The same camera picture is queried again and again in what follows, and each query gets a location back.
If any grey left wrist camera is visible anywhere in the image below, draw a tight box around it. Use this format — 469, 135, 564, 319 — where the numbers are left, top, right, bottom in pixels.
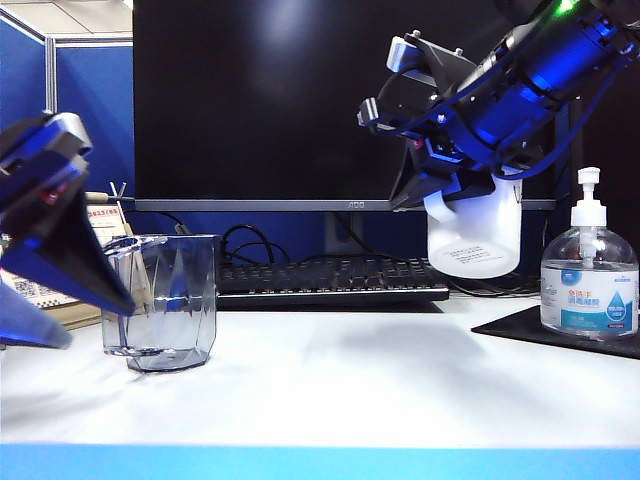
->
0, 112, 95, 164

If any black AOC monitor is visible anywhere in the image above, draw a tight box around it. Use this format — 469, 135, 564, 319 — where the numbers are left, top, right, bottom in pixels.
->
132, 0, 557, 256

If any grey partition post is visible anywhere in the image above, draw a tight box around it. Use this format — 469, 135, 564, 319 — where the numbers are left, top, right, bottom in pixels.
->
46, 35, 59, 116

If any beige desk calendar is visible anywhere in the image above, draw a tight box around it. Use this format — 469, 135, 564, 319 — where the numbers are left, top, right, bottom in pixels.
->
0, 202, 136, 334

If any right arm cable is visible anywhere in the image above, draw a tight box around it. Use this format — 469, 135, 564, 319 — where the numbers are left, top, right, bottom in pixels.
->
499, 49, 634, 179

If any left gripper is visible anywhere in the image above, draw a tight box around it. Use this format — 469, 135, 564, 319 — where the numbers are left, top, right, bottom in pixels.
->
0, 149, 137, 351

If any black cable with ferrite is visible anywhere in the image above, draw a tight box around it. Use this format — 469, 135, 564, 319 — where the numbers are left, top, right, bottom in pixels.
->
159, 212, 194, 239

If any transparent faceted plastic cup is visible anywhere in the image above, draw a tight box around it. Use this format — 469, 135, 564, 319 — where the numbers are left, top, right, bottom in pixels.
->
102, 234, 224, 374

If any black mouse pad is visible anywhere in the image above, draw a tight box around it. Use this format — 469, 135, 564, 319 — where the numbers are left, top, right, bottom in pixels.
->
470, 304, 640, 360

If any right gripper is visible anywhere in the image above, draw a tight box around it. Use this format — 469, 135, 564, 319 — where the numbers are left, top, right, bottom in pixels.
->
372, 37, 501, 212

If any black HSD monitor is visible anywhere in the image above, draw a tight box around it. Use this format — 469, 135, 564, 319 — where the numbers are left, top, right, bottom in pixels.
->
567, 44, 640, 242

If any clear hand sanitizer pump bottle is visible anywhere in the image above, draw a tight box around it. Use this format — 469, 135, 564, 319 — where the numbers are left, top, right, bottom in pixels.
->
540, 167, 640, 342

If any white ceramic mug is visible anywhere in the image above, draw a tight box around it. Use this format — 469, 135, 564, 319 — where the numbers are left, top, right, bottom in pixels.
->
424, 172, 524, 280

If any black keyboard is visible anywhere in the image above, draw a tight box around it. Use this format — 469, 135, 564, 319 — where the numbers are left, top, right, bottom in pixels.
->
215, 255, 451, 307

